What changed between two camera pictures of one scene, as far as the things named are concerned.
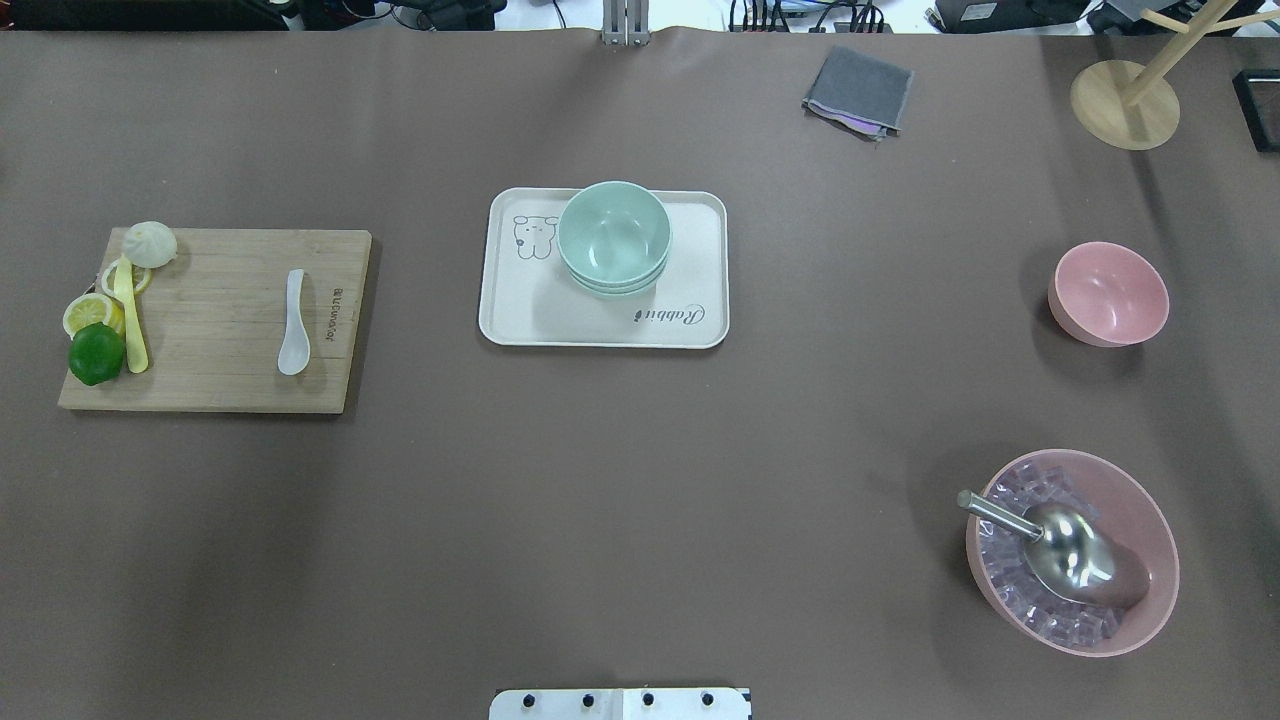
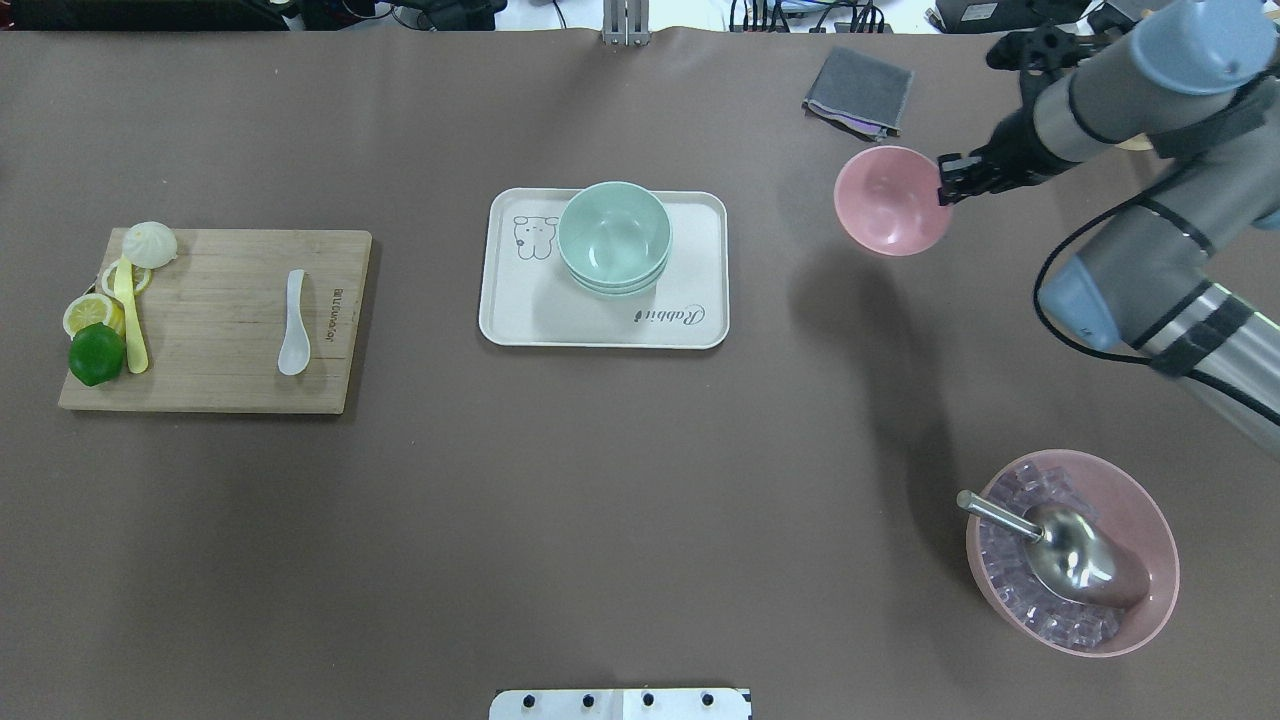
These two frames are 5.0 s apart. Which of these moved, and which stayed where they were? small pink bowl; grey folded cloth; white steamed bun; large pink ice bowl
Moved: small pink bowl
Stayed: large pink ice bowl; white steamed bun; grey folded cloth
